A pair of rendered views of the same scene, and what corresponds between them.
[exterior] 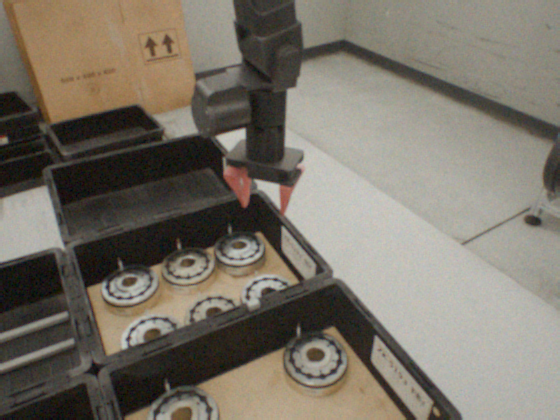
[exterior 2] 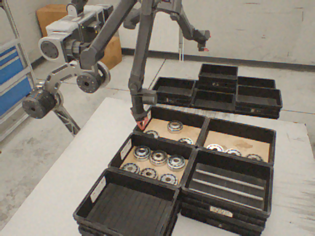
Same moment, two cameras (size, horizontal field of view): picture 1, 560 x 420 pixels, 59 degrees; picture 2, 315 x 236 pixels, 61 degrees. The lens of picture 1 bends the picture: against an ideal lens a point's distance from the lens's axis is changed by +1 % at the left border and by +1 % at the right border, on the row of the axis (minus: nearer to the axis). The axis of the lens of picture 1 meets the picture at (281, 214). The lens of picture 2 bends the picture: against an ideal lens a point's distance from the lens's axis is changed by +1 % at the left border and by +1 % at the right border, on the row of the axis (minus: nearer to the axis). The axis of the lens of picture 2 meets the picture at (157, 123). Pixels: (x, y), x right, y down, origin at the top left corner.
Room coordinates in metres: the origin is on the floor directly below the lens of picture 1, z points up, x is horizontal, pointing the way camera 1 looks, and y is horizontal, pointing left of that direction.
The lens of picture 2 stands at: (1.25, 0.94, 1.95)
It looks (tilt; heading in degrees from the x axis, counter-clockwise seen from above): 39 degrees down; 230
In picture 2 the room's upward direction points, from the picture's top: 2 degrees counter-clockwise
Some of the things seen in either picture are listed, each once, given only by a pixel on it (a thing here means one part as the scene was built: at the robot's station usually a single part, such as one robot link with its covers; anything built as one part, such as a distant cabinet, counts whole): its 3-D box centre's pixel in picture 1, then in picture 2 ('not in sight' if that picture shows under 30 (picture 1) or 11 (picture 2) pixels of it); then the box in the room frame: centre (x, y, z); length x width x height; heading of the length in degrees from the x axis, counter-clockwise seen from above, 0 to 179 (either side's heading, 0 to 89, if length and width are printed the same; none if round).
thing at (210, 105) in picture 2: not in sight; (211, 113); (-0.57, -0.40, 0.31); 0.40 x 0.30 x 0.34; 124
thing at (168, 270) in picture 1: (188, 265); (148, 174); (0.70, 0.18, 0.86); 0.10 x 0.10 x 0.01
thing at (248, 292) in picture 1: (268, 295); (141, 152); (0.62, 0.02, 0.86); 0.10 x 0.10 x 0.01
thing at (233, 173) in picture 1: (253, 182); (140, 120); (0.63, 0.04, 1.10); 0.07 x 0.07 x 0.09; 71
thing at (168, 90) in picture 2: not in sight; (173, 104); (-0.35, -0.73, 0.37); 0.40 x 0.30 x 0.45; 124
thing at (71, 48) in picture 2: not in sight; (74, 48); (0.77, -0.25, 1.45); 0.09 x 0.08 x 0.12; 34
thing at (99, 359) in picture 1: (196, 263); (152, 158); (0.65, 0.15, 0.92); 0.40 x 0.30 x 0.02; 118
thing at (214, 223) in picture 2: not in sight; (224, 198); (0.46, 0.50, 0.76); 0.40 x 0.30 x 0.12; 118
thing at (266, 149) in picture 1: (265, 142); (138, 107); (0.62, 0.02, 1.17); 0.10 x 0.07 x 0.07; 71
